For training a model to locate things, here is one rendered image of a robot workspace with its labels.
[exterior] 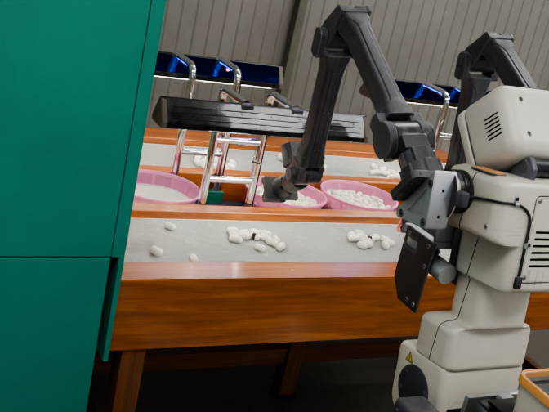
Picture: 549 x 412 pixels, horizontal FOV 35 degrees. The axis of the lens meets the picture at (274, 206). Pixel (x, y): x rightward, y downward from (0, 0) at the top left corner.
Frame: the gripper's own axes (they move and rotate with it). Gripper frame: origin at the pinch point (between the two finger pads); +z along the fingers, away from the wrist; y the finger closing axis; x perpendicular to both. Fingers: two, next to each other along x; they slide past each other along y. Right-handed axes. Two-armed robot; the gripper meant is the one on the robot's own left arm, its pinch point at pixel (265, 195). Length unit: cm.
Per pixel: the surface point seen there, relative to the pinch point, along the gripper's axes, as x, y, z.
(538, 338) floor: 41, -187, 92
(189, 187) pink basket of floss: -10.1, 8.9, 31.2
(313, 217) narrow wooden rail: 2.9, -22.9, 12.8
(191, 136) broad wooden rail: -40, -11, 72
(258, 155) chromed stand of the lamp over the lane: -14.2, -3.5, 8.2
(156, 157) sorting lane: -27, 9, 58
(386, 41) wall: -112, -143, 119
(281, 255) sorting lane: 17.7, -0.5, -4.9
